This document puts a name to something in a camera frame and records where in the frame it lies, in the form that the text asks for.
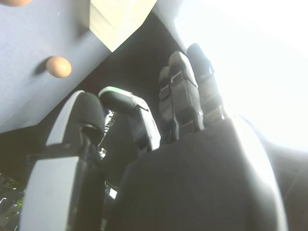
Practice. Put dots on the brown egg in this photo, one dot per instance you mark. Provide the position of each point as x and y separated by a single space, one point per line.
14 2
59 67

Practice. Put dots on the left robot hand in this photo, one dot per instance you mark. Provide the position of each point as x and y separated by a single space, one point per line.
192 180

